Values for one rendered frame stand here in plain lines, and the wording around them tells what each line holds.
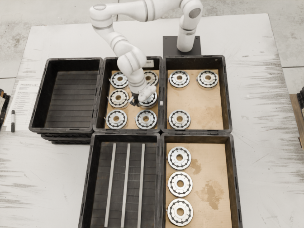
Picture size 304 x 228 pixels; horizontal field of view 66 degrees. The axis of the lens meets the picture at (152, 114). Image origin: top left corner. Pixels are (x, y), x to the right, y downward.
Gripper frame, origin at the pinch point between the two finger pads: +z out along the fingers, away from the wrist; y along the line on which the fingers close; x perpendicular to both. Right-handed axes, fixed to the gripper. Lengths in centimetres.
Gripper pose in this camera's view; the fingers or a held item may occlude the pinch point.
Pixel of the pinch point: (141, 101)
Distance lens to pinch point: 113.4
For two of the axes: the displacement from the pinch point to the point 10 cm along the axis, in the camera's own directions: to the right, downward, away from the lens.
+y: -7.4, 6.4, -2.2
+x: 6.7, 6.5, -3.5
